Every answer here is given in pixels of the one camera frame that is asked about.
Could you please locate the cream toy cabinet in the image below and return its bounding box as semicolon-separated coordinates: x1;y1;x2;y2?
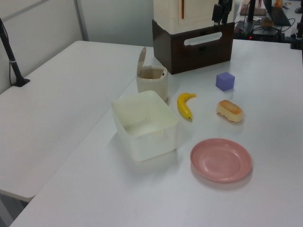
153;0;235;34

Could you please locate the grey partition post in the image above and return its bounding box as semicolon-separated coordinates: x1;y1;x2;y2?
74;0;90;42

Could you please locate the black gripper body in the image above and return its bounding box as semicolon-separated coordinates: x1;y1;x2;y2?
218;0;234;16

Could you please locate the golden bread loaf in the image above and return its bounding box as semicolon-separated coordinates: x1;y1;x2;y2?
215;99;244;123

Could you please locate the yellow banana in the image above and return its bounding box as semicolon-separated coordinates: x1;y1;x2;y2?
177;92;197;122

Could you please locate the black device with red light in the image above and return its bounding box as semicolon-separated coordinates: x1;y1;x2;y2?
235;20;285;42

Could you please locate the dark brown drawer box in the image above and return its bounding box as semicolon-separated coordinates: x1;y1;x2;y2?
151;19;235;76

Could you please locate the purple cube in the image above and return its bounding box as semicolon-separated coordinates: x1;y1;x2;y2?
215;71;236;92

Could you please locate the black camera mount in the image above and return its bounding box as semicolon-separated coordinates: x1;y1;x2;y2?
289;20;303;50

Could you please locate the white plastic container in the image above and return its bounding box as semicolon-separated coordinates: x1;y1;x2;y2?
111;90;179;163

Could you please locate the beige bin with flip lid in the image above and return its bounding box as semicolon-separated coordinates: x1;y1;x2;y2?
135;46;169;102

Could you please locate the black pole with clamp base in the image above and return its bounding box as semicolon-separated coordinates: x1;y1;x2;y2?
0;17;31;87

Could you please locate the black laptop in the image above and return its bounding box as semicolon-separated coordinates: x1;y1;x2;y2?
264;0;292;27

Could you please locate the black monitor stand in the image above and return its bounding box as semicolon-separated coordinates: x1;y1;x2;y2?
241;0;257;24

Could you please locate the small brown box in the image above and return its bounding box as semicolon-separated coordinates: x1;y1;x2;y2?
260;17;275;27

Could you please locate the pink plate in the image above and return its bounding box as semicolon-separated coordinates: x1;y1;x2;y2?
189;138;252;183

